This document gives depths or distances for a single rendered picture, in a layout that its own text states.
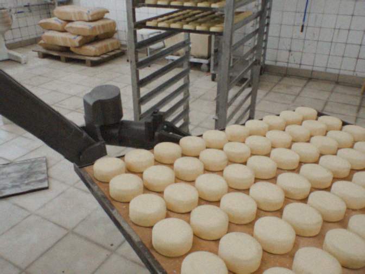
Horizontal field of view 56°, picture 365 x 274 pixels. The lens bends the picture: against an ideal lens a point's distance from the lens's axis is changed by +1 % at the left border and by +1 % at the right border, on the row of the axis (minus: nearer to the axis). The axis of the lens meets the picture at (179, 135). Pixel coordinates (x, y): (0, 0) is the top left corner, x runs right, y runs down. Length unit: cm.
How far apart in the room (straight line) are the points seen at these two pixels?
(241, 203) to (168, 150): 18
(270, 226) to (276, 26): 413
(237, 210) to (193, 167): 12
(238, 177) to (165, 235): 17
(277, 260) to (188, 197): 14
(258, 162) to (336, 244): 19
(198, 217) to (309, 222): 14
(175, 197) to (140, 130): 23
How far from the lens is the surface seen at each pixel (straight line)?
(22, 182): 246
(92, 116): 66
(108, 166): 55
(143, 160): 57
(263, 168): 58
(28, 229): 210
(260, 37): 201
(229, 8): 139
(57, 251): 192
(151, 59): 175
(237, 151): 62
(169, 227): 43
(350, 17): 437
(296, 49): 451
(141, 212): 45
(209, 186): 51
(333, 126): 83
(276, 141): 69
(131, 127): 68
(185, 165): 56
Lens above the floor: 132
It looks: 28 degrees down
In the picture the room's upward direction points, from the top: straight up
